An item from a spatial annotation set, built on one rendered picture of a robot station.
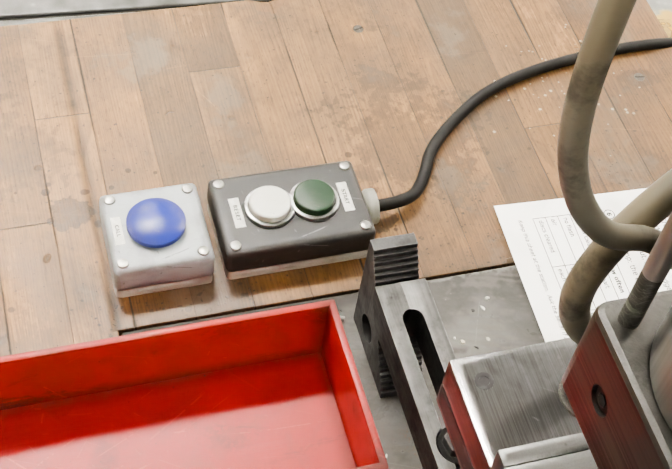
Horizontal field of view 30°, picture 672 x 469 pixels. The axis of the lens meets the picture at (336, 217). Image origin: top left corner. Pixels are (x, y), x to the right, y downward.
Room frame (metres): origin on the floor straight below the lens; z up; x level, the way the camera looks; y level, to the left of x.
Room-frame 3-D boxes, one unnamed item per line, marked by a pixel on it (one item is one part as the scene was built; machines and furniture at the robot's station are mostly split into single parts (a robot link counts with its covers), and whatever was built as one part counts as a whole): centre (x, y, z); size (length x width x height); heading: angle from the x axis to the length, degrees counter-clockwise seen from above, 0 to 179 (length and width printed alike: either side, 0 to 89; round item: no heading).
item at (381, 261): (0.45, -0.05, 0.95); 0.06 x 0.03 x 0.09; 23
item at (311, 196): (0.55, 0.02, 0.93); 0.03 x 0.03 x 0.02
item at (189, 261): (0.50, 0.12, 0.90); 0.07 x 0.07 x 0.06; 23
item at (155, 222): (0.50, 0.12, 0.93); 0.04 x 0.04 x 0.02
